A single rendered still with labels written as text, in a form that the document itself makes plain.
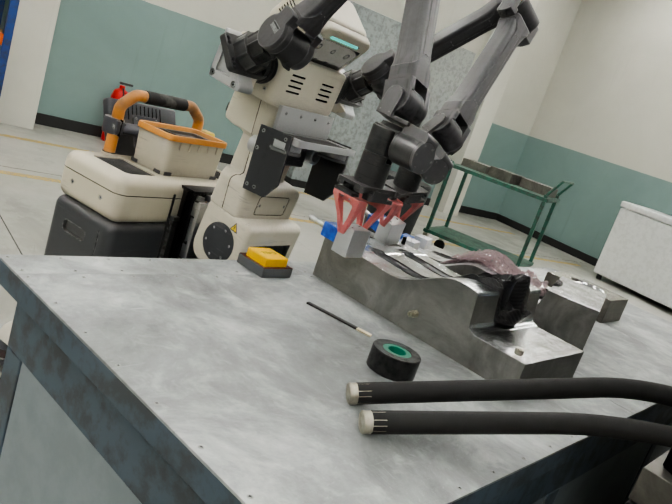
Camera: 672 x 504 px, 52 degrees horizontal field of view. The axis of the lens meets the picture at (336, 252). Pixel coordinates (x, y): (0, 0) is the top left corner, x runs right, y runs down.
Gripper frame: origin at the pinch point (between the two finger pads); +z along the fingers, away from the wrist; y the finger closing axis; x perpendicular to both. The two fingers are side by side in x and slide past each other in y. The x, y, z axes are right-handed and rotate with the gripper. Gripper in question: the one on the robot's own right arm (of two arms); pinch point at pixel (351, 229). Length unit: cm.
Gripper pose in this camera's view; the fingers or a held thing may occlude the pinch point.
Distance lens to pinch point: 125.7
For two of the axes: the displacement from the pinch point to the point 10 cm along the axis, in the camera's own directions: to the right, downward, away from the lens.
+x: -6.8, -4.2, 6.0
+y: 6.5, 0.3, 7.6
